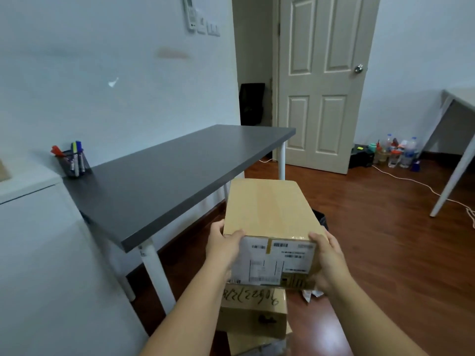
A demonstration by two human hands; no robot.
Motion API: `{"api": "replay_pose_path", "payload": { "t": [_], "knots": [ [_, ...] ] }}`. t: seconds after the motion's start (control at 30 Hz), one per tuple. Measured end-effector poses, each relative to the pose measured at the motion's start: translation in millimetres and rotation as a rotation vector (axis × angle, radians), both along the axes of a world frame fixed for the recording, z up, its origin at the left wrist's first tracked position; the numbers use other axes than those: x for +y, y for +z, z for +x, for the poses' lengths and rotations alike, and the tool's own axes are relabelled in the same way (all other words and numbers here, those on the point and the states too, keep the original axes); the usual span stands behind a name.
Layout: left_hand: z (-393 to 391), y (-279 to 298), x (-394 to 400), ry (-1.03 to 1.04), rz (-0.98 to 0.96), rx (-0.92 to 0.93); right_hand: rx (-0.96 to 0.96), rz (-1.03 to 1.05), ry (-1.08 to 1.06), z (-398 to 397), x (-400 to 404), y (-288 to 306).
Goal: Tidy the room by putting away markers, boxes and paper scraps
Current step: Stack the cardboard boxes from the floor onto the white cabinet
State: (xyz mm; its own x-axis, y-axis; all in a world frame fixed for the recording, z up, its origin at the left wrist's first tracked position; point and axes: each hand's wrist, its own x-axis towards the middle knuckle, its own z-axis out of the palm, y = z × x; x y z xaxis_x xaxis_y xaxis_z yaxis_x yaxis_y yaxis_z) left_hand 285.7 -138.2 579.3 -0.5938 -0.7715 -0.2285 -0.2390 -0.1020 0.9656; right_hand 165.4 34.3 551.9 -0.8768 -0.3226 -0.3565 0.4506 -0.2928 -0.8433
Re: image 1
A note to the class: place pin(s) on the person's left hand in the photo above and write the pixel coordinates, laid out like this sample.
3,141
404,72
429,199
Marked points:
222,248

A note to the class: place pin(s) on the person's right hand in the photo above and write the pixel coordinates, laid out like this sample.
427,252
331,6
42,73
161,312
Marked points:
334,270

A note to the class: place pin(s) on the paper pieces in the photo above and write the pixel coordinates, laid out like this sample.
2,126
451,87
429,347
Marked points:
310,294

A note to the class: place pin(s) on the long cardboard box end labels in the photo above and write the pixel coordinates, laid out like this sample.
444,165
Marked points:
267,207

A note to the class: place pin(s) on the cardboard box with dashed label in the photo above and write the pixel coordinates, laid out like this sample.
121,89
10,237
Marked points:
252,315

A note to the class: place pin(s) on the cardboard box with white labels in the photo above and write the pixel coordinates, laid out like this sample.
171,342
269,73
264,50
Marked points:
252,344

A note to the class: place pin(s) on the black mesh pen holder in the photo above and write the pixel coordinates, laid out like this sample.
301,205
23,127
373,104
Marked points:
87,164

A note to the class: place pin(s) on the thick blue marker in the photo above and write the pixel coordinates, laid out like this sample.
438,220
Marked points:
78,146

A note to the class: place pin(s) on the white marker lime cap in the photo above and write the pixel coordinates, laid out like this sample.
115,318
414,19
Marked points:
74,149

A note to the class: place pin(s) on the red marker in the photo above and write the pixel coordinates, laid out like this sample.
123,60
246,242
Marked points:
57,150

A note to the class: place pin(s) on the person's left forearm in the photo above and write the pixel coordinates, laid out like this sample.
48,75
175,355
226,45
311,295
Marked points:
185,318

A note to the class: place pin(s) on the person's right forearm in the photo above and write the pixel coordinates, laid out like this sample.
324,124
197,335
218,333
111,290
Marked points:
371,326

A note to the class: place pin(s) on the teal cup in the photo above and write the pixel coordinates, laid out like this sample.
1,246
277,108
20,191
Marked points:
372,148

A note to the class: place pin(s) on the small blue container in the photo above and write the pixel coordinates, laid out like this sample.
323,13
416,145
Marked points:
416,166

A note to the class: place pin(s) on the cluster of plastic bottles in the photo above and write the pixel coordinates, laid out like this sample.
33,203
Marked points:
408,153

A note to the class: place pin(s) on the black fabric bag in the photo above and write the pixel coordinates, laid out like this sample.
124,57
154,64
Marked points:
252,103

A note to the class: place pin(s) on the white panel door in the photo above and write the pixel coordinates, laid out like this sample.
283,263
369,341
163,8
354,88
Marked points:
334,118

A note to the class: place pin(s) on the white cabinet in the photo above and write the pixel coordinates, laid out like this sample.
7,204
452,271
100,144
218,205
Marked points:
37,274

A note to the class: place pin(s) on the white tape scrap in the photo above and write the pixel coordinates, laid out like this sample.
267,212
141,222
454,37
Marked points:
112,83

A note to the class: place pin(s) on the silver door knob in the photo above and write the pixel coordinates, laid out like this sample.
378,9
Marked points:
358,68

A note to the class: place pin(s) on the wide white wall switch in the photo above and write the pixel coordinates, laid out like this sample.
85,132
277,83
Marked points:
213,30

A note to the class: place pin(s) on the small white wall switch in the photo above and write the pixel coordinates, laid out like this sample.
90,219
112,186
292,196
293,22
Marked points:
201,26

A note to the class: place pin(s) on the white wall remote holder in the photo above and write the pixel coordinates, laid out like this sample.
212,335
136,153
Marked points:
189,12

